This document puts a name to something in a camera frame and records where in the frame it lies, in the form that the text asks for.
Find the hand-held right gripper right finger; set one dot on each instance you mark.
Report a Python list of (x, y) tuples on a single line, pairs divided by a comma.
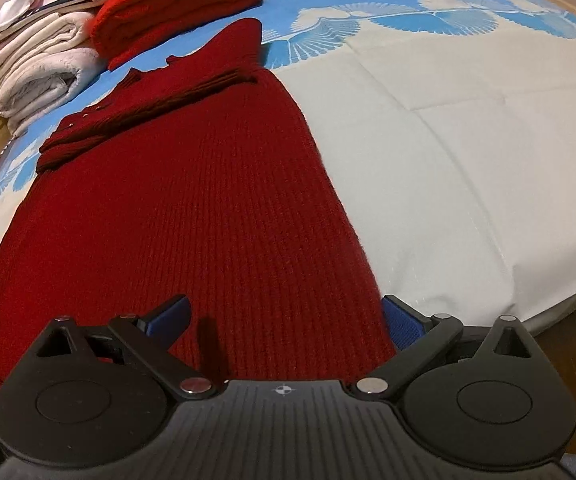
[(403, 322)]

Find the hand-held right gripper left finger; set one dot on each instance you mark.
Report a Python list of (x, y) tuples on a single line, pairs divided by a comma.
[(170, 317)]

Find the dark red knit sweater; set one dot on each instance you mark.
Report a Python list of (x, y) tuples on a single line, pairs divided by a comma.
[(192, 210)]

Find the folded white quilt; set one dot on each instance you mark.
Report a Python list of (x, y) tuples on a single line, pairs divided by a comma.
[(32, 70)]

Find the folded red knit blanket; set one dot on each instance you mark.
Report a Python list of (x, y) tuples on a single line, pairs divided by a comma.
[(167, 5)]

